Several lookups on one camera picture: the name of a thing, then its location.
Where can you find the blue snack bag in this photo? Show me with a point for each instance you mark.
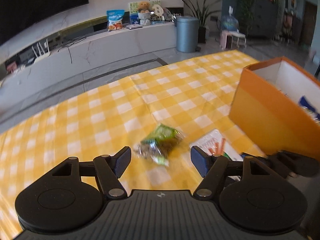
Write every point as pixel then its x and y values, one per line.
pixel 115 21

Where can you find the white stick snack packet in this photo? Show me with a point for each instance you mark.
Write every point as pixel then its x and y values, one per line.
pixel 212 140

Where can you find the silver flat device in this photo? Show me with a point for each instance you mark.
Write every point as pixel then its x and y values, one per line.
pixel 134 26

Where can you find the yellow checked tablecloth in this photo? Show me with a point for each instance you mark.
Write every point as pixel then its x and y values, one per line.
pixel 100 120

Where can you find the green printed card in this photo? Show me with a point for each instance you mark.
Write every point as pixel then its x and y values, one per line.
pixel 133 6

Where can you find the long-leaf potted plant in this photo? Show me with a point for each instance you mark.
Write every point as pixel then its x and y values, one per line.
pixel 201 17

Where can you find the green snack packet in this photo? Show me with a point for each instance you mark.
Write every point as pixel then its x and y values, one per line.
pixel 162 137

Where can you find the brown teddy bear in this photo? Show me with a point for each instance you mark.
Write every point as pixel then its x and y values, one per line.
pixel 144 7

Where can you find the white router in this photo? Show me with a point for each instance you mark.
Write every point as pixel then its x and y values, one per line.
pixel 41 57

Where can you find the orange cardboard box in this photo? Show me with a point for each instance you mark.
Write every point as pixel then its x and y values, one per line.
pixel 257 115

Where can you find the blue water jug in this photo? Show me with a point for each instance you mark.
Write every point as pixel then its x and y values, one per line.
pixel 230 23

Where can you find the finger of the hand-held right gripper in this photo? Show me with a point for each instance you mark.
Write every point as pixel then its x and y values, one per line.
pixel 261 159

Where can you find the green leafy plant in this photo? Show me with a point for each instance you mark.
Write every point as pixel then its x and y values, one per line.
pixel 242 0

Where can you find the black television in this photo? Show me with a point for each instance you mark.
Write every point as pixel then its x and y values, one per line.
pixel 37 5

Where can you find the blue box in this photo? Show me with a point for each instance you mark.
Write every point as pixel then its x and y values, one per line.
pixel 134 19

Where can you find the dark grey cabinet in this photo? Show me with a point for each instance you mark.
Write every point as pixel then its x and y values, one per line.
pixel 266 15

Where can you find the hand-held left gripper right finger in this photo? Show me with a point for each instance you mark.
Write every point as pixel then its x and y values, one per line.
pixel 198 161

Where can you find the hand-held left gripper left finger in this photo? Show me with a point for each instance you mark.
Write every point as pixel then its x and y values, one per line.
pixel 121 161

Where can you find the blue white snack packet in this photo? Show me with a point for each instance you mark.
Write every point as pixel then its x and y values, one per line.
pixel 308 107

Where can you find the round paper fan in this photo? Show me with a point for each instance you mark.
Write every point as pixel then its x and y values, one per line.
pixel 157 9

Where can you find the white marble TV console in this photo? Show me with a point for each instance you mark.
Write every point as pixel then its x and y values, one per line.
pixel 112 52

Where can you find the grey trash can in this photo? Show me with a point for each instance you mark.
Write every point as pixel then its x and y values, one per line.
pixel 187 35

